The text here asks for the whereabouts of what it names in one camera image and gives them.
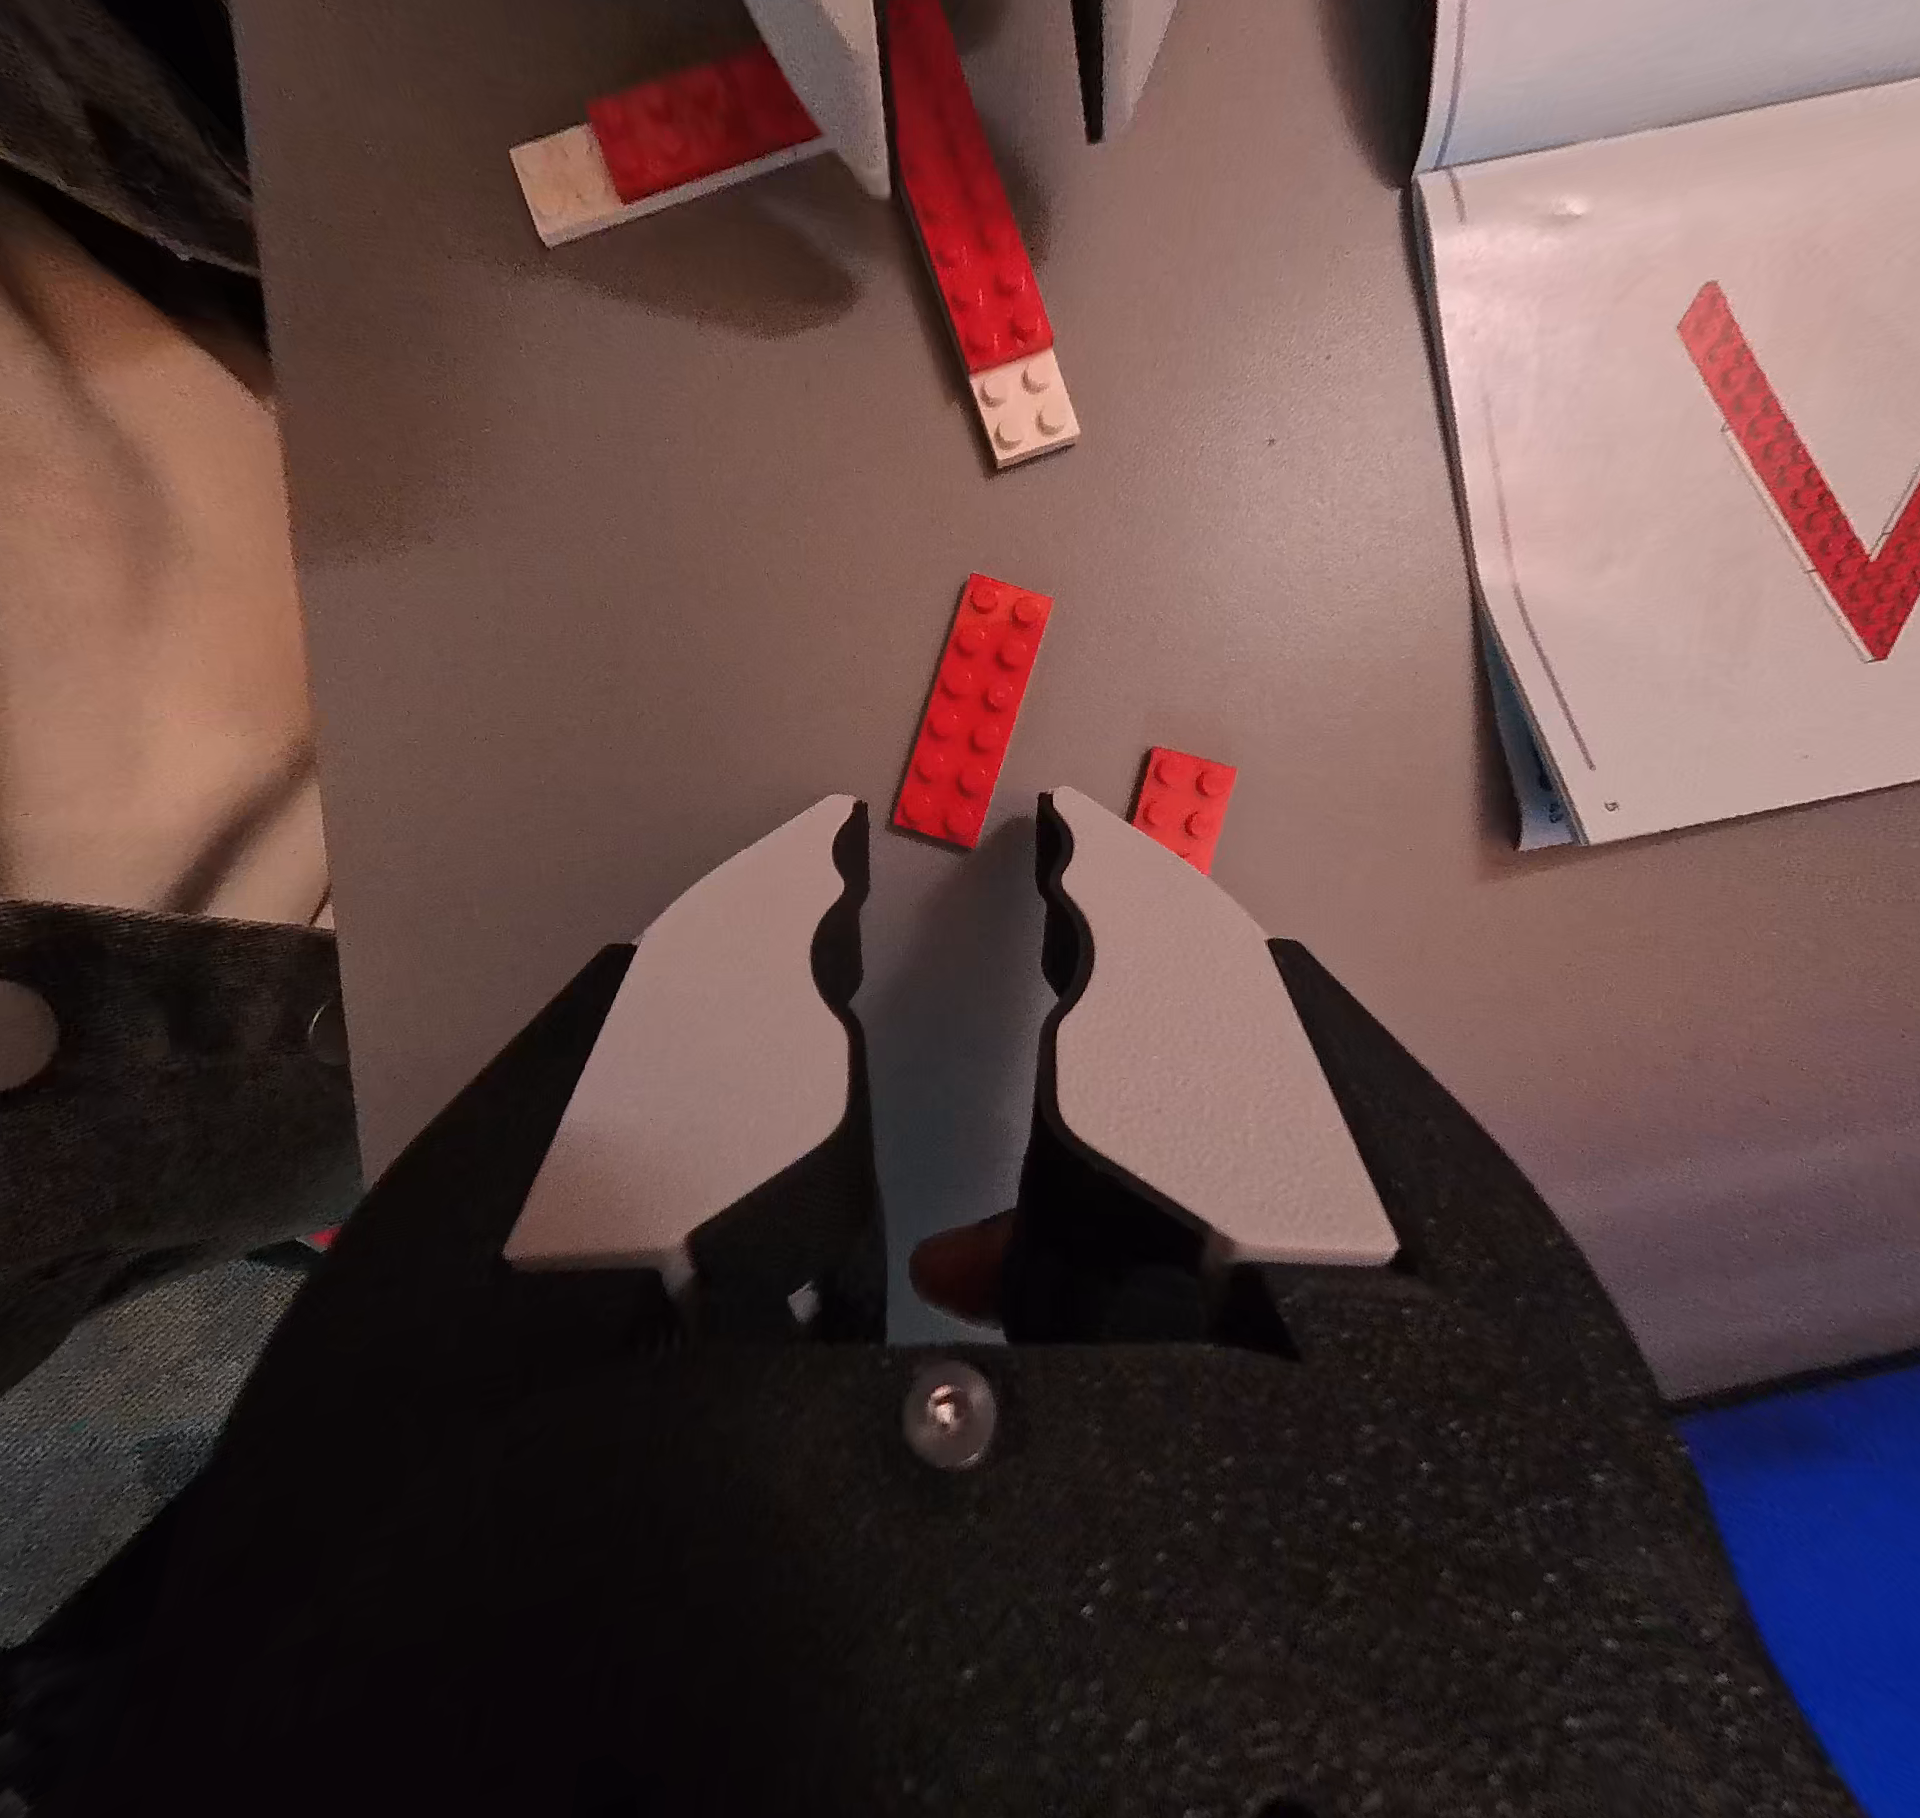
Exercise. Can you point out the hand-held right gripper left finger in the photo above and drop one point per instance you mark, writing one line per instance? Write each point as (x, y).
(724, 1069)

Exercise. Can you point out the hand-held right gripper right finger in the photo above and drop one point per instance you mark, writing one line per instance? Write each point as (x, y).
(1222, 1079)

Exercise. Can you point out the long red lego plate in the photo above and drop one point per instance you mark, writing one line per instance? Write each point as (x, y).
(963, 194)

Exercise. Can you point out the lego instruction booklet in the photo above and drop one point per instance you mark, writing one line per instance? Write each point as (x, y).
(1575, 500)

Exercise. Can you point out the blue divided plastic bin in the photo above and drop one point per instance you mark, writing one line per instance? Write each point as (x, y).
(1832, 1554)

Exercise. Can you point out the small square red lego plate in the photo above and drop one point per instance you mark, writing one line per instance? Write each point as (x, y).
(1185, 800)

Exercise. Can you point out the person's dark jacket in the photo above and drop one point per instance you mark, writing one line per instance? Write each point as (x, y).
(145, 1096)

